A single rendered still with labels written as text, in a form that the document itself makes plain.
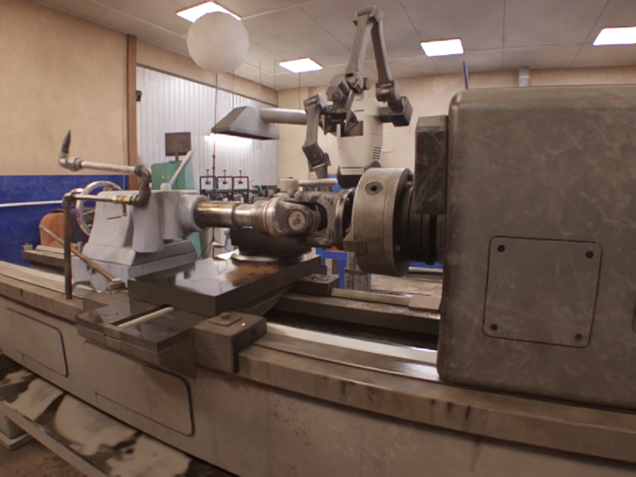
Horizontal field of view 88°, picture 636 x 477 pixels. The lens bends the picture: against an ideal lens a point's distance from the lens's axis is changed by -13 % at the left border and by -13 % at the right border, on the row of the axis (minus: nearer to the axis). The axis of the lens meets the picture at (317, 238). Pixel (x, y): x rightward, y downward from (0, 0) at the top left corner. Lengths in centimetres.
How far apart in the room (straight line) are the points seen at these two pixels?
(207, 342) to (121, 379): 45
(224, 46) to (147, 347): 431
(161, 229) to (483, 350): 91
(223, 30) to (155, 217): 387
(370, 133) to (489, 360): 154
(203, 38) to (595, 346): 469
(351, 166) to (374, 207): 127
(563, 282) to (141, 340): 77
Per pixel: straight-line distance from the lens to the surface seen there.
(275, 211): 96
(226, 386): 93
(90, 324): 98
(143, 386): 116
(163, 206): 117
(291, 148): 902
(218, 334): 82
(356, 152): 203
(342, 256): 285
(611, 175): 64
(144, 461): 127
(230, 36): 487
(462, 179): 62
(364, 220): 78
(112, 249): 134
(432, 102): 819
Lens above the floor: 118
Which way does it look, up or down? 8 degrees down
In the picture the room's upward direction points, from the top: straight up
